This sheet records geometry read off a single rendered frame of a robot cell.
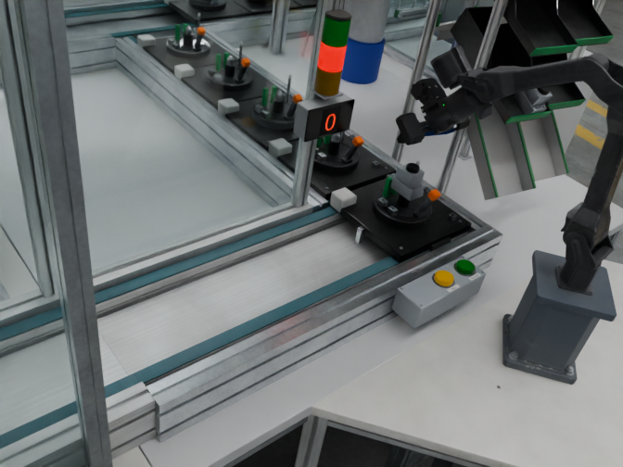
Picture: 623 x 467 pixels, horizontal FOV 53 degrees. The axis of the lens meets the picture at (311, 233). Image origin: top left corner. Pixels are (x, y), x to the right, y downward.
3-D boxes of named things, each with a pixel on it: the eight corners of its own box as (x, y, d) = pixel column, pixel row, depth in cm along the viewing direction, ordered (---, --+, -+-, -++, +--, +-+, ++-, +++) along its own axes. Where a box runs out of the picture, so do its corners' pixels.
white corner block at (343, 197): (355, 209, 149) (358, 195, 146) (340, 215, 146) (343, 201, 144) (342, 199, 151) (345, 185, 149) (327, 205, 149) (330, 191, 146)
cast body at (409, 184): (422, 196, 143) (430, 170, 139) (409, 201, 141) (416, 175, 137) (397, 178, 148) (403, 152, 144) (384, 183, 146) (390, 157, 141)
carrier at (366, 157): (395, 176, 163) (405, 134, 155) (324, 201, 150) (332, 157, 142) (336, 133, 177) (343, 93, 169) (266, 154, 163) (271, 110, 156)
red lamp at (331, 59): (348, 69, 123) (351, 45, 120) (328, 74, 120) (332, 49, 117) (331, 59, 126) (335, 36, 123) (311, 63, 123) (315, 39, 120)
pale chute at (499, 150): (523, 191, 159) (536, 187, 155) (484, 200, 153) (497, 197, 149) (495, 84, 159) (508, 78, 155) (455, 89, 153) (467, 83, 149)
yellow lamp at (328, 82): (343, 93, 126) (348, 70, 123) (324, 97, 123) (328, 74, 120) (327, 82, 129) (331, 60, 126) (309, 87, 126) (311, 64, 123)
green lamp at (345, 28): (352, 45, 120) (356, 19, 117) (332, 49, 117) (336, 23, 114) (335, 35, 122) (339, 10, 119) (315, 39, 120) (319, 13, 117)
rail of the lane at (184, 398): (489, 266, 153) (504, 231, 147) (159, 443, 104) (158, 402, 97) (473, 253, 157) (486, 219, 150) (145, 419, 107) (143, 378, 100)
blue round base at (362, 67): (386, 80, 233) (394, 41, 223) (354, 87, 224) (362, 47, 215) (358, 63, 241) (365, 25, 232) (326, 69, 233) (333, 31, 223)
